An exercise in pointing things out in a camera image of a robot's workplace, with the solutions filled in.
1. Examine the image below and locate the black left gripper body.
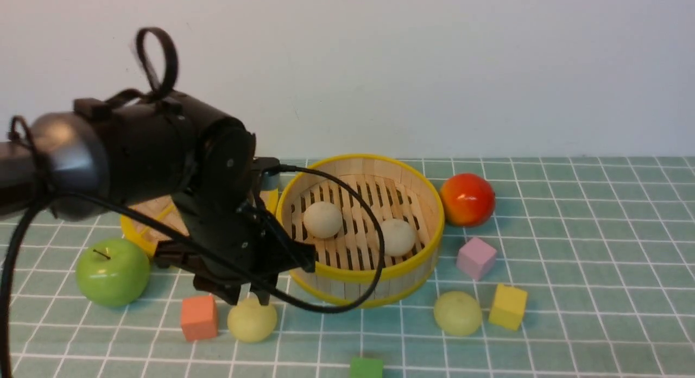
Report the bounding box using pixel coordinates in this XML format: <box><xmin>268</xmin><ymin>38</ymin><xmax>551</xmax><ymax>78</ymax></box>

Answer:
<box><xmin>154</xmin><ymin>193</ymin><xmax>316</xmax><ymax>296</ymax></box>

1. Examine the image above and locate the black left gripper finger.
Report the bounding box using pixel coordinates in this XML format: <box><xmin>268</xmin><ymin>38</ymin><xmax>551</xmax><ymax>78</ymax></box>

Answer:
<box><xmin>251</xmin><ymin>285</ymin><xmax>270</xmax><ymax>306</ymax></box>
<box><xmin>217</xmin><ymin>286</ymin><xmax>241</xmax><ymax>306</ymax></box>

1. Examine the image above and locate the yellow-green bun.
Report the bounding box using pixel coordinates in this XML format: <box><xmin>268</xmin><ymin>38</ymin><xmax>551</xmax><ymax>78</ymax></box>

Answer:
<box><xmin>433</xmin><ymin>291</ymin><xmax>483</xmax><ymax>337</ymax></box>
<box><xmin>228</xmin><ymin>295</ymin><xmax>278</xmax><ymax>343</ymax></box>

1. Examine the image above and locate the white bun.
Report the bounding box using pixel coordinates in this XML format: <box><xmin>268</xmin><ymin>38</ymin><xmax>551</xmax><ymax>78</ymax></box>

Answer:
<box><xmin>380</xmin><ymin>219</ymin><xmax>417</xmax><ymax>257</ymax></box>
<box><xmin>303</xmin><ymin>201</ymin><xmax>343</xmax><ymax>239</ymax></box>

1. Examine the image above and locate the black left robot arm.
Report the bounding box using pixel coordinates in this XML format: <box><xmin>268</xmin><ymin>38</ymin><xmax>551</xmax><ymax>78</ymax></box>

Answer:
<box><xmin>2</xmin><ymin>91</ymin><xmax>316</xmax><ymax>305</ymax></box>

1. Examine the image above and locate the yellow bamboo steamer lid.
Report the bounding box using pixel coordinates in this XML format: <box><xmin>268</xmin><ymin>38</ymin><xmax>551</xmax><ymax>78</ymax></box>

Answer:
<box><xmin>119</xmin><ymin>188</ymin><xmax>279</xmax><ymax>259</ymax></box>

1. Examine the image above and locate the yellow bamboo steamer tray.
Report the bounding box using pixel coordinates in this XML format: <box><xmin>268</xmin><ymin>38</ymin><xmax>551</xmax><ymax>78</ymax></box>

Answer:
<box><xmin>276</xmin><ymin>154</ymin><xmax>445</xmax><ymax>308</ymax></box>

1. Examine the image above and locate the orange cube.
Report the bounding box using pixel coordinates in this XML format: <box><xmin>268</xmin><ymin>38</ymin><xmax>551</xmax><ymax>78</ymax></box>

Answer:
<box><xmin>180</xmin><ymin>294</ymin><xmax>218</xmax><ymax>342</ymax></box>

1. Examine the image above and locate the green apple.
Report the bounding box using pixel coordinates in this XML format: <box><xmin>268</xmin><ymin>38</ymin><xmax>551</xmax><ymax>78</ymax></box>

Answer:
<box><xmin>75</xmin><ymin>238</ymin><xmax>151</xmax><ymax>308</ymax></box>

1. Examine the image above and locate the green cube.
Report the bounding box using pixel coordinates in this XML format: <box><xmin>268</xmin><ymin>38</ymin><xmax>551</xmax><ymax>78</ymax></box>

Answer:
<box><xmin>349</xmin><ymin>357</ymin><xmax>384</xmax><ymax>378</ymax></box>

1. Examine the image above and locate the pink cube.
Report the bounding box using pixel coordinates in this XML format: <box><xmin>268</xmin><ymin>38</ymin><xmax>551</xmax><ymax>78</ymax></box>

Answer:
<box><xmin>456</xmin><ymin>237</ymin><xmax>497</xmax><ymax>281</ymax></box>

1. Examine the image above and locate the red orange tomato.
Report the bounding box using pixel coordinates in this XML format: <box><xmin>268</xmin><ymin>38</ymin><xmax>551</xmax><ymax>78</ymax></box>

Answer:
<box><xmin>439</xmin><ymin>173</ymin><xmax>496</xmax><ymax>228</ymax></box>

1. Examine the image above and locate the yellow cube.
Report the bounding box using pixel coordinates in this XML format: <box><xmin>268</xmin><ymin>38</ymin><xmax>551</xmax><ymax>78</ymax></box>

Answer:
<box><xmin>488</xmin><ymin>283</ymin><xmax>528</xmax><ymax>331</ymax></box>

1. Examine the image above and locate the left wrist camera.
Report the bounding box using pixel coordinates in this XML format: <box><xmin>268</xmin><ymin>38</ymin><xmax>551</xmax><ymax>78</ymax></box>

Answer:
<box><xmin>251</xmin><ymin>157</ymin><xmax>281</xmax><ymax>192</ymax></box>

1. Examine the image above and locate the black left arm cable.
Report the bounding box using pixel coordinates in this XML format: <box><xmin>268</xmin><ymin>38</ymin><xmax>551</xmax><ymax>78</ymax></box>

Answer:
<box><xmin>0</xmin><ymin>27</ymin><xmax>386</xmax><ymax>378</ymax></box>

